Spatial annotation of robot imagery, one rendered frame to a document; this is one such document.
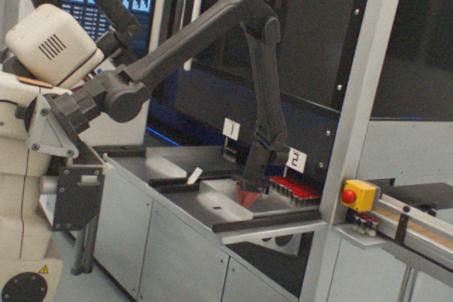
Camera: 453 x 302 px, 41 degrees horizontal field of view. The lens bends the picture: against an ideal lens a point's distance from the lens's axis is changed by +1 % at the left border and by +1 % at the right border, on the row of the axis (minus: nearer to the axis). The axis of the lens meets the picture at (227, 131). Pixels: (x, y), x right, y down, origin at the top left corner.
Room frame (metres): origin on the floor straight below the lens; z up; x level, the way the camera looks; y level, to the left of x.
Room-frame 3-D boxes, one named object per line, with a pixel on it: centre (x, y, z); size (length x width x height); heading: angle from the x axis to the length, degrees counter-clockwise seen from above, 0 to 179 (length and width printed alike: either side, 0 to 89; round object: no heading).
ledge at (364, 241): (1.68, -0.45, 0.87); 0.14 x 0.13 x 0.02; 130
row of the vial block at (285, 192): (1.84, -0.23, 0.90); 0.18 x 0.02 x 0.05; 40
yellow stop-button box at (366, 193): (1.67, -0.41, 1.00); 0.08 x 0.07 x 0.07; 130
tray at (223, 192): (1.79, -0.16, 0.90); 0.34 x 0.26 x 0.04; 130
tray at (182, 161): (2.05, 0.06, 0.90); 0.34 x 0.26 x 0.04; 130
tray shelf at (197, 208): (1.87, 0.00, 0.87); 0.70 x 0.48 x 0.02; 40
